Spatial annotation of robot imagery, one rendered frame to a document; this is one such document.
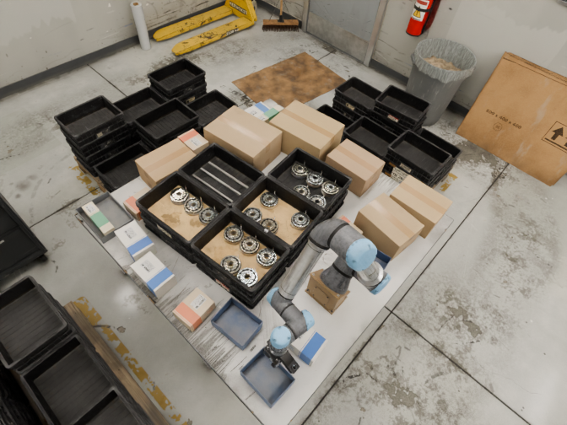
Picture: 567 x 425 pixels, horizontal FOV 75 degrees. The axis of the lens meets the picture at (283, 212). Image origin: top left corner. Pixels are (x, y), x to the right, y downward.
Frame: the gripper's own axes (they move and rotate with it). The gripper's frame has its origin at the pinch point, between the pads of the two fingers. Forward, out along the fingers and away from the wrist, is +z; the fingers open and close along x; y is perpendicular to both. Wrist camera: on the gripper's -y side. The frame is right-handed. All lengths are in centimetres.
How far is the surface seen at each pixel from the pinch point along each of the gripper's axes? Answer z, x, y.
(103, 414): 27, 69, 45
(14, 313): 27, 76, 121
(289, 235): -8, -49, 41
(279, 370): 5.0, 0.8, -1.7
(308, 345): -3.6, -14.4, -4.3
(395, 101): 25, -237, 86
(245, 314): 5.0, -5.6, 28.7
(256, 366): 5.0, 7.2, 7.2
